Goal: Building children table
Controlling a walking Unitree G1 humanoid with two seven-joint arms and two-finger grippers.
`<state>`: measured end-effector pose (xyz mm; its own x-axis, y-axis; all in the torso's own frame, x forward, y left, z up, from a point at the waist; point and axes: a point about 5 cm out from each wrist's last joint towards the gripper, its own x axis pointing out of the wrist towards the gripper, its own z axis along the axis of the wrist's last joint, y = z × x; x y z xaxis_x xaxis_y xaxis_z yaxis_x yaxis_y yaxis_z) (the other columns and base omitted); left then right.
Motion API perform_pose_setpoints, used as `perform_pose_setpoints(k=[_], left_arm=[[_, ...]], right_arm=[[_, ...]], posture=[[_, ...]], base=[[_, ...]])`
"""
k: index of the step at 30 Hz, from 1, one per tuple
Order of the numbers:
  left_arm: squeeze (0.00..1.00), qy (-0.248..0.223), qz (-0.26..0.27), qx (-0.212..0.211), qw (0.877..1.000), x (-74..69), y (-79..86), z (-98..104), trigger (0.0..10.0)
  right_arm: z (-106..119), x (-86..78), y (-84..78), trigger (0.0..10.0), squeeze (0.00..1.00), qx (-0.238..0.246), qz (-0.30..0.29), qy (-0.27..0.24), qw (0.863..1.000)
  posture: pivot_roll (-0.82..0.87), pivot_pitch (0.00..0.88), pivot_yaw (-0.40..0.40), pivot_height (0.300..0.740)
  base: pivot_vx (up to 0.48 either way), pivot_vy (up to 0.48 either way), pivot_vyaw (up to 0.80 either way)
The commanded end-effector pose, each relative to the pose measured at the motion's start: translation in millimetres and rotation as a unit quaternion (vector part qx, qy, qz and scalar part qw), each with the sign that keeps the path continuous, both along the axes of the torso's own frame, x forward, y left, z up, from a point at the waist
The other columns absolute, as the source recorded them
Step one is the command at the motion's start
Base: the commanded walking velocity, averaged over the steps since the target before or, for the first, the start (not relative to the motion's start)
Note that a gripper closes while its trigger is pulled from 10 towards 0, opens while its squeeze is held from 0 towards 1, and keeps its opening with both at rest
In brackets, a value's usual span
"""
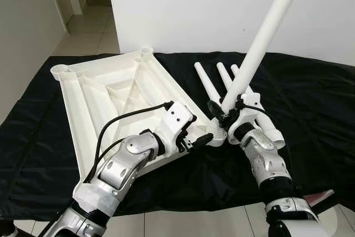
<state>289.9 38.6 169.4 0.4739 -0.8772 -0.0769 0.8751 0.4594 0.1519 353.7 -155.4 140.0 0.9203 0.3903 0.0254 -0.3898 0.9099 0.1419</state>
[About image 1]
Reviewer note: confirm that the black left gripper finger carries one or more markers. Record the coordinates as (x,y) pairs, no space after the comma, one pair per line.
(201,140)
(193,120)

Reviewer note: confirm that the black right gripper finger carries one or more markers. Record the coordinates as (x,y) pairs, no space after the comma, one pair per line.
(216,112)

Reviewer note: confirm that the white plastic table top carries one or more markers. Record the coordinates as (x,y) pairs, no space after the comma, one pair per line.
(94,98)

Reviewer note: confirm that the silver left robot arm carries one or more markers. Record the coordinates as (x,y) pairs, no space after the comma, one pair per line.
(119,165)

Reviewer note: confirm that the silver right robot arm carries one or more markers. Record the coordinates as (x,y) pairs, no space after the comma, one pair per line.
(266,162)

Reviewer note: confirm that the black table cloth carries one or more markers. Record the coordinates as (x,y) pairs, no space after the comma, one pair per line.
(321,109)

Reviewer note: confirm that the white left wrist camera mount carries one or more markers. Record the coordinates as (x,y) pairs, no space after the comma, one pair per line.
(176,116)

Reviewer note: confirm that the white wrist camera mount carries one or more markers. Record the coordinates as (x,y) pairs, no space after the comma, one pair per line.
(252,101)
(176,116)

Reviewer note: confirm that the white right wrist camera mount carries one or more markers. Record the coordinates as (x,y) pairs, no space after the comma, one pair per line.
(252,101)

